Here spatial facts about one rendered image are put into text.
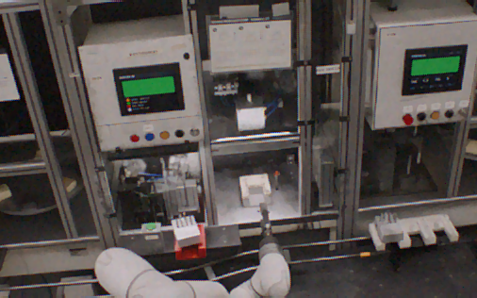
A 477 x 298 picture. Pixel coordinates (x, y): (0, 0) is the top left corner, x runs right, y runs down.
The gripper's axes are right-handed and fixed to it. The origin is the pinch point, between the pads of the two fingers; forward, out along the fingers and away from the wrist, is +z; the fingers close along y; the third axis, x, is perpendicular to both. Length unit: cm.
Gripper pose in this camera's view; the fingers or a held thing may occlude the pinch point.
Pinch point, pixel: (263, 215)
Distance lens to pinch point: 239.7
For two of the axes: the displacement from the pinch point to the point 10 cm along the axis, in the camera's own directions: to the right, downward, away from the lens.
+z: -0.8, -5.6, 8.3
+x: -9.9, 1.0, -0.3
